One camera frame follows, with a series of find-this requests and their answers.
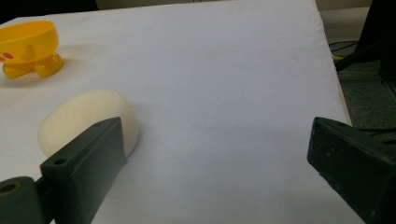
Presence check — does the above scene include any yellow duck-shaped bowl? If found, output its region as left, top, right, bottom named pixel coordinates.
left=0, top=20, right=65, bottom=79

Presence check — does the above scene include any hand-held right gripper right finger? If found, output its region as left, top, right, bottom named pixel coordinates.
left=306, top=116, right=396, bottom=224

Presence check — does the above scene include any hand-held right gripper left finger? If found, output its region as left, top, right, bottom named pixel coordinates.
left=39, top=117, right=128, bottom=224

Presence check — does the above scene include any cream steamed bun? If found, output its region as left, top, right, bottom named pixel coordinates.
left=37, top=90, right=140, bottom=159

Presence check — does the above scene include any black cable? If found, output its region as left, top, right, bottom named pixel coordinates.
left=328, top=40, right=360, bottom=54

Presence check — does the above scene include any black metal stand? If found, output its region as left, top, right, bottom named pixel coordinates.
left=334, top=0, right=396, bottom=82

